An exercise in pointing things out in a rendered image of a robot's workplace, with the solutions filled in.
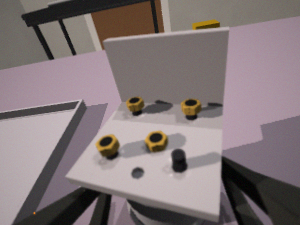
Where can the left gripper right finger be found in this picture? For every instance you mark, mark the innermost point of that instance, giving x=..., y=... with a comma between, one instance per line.
x=279, y=200

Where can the white l-shaped bracket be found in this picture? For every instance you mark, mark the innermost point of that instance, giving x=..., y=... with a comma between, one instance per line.
x=164, y=69

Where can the yellow hex nut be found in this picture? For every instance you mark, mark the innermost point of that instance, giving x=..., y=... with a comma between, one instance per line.
x=191, y=106
x=107, y=145
x=156, y=141
x=135, y=104

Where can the shallow light grey rectangular tray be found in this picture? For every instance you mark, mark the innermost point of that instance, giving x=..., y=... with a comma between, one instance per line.
x=27, y=135

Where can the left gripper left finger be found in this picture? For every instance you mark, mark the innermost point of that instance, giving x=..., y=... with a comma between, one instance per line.
x=69, y=208

